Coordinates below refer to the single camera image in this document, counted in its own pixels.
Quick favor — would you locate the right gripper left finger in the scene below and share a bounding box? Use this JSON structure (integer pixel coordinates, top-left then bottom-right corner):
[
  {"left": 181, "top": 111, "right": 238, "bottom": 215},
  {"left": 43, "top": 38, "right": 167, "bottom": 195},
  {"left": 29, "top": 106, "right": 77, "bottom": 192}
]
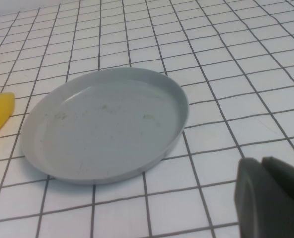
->
[{"left": 233, "top": 157, "right": 294, "bottom": 238}]

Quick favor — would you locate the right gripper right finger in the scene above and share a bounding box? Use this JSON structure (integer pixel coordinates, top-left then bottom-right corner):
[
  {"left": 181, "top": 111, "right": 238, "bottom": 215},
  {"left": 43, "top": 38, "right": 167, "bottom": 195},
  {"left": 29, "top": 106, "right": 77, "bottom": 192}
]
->
[{"left": 262, "top": 155, "right": 294, "bottom": 207}]

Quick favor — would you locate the grey round plate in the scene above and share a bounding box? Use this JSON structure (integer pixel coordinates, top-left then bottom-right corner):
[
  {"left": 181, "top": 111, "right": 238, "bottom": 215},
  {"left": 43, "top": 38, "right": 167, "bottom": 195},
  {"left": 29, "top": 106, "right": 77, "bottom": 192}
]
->
[{"left": 21, "top": 67, "right": 189, "bottom": 185}]

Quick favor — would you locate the white grid tablecloth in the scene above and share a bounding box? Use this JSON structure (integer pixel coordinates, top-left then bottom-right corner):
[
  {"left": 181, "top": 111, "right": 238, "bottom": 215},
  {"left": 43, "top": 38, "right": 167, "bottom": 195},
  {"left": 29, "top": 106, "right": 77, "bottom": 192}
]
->
[{"left": 0, "top": 0, "right": 294, "bottom": 238}]

